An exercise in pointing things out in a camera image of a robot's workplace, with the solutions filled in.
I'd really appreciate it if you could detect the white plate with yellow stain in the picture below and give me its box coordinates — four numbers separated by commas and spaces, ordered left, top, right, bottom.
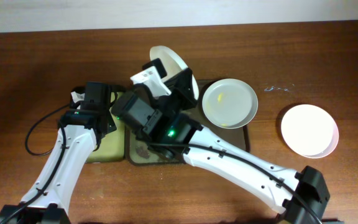
149, 45, 200, 100

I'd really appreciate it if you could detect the white plate front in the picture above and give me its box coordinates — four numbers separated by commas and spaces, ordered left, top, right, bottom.
280, 104, 339, 159

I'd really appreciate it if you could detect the black soapy water tray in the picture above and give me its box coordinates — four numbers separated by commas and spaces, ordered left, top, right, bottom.
84, 90, 127, 164

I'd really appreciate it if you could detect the large brown serving tray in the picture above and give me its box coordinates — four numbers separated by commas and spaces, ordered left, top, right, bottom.
124, 78, 250, 166

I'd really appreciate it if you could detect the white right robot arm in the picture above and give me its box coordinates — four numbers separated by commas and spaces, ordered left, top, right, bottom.
111, 58, 330, 223

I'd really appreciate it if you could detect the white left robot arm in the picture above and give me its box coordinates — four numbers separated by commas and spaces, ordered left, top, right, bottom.
0, 82, 116, 223

